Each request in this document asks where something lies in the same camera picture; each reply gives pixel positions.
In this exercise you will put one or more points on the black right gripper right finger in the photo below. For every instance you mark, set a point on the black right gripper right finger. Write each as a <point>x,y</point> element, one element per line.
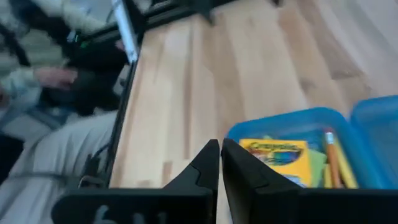
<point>295,205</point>

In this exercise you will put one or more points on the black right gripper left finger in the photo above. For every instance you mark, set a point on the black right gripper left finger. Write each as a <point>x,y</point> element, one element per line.
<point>140,205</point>

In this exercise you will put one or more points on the yellow pencil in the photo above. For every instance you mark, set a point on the yellow pencil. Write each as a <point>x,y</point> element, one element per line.
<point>327,177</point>
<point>346,169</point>

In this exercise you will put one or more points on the green sticky note pad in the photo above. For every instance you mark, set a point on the green sticky note pad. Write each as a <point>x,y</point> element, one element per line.
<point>317,168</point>

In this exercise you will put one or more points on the yellow crayon box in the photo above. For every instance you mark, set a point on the yellow crayon box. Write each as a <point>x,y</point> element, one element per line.
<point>280,158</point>

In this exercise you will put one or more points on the blue plastic pencil case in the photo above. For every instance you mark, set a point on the blue plastic pencil case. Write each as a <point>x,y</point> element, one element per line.
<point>370,140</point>

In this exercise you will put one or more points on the person's hand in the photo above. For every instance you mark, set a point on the person's hand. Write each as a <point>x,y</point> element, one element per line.
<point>56,77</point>

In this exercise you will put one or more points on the person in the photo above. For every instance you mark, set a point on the person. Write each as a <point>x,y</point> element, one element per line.
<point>18,82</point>

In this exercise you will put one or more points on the white printed paper sheet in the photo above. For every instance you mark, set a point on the white printed paper sheet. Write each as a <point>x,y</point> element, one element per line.
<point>126,31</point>

